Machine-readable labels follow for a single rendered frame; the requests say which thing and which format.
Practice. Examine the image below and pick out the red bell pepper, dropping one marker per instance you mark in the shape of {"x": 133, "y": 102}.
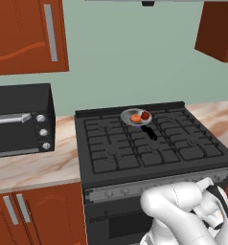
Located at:
{"x": 146, "y": 115}

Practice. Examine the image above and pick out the red-brown wall cupboard door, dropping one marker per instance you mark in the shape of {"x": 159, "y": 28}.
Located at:
{"x": 20, "y": 35}

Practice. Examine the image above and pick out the black toaster oven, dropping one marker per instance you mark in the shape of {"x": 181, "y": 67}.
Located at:
{"x": 13, "y": 137}

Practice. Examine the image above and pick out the black oven door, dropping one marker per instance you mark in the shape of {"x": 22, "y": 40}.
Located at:
{"x": 119, "y": 226}

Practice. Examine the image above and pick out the red-brown wall cupboard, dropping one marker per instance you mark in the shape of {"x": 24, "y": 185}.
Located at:
{"x": 219, "y": 28}

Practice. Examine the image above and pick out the silver toaster oven knob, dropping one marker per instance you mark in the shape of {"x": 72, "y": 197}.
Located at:
{"x": 46, "y": 145}
{"x": 43, "y": 132}
{"x": 40, "y": 118}

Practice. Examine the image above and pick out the black stove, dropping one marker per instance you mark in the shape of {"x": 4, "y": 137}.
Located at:
{"x": 151, "y": 159}

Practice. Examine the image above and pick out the grey range hood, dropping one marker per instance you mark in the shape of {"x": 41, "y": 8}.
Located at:
{"x": 144, "y": 2}

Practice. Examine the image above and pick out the grey stove knob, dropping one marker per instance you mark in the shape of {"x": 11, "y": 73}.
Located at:
{"x": 141, "y": 189}
{"x": 109, "y": 193}
{"x": 218, "y": 176}
{"x": 125, "y": 191}

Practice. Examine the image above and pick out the orange squash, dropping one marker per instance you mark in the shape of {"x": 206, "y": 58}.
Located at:
{"x": 135, "y": 118}

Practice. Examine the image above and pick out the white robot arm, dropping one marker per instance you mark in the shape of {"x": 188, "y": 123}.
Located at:
{"x": 176, "y": 210}

